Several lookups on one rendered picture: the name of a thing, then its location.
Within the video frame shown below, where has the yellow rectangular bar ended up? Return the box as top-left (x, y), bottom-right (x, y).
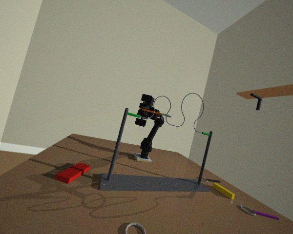
top-left (213, 183), bottom-right (235, 199)

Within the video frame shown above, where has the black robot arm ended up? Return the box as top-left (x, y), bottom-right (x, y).
top-left (139, 98), bottom-right (164, 159)

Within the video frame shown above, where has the red rectangular block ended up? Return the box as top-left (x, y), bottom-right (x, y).
top-left (55, 163), bottom-right (90, 183)

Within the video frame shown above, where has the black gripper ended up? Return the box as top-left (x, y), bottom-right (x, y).
top-left (135, 94), bottom-right (153, 127)

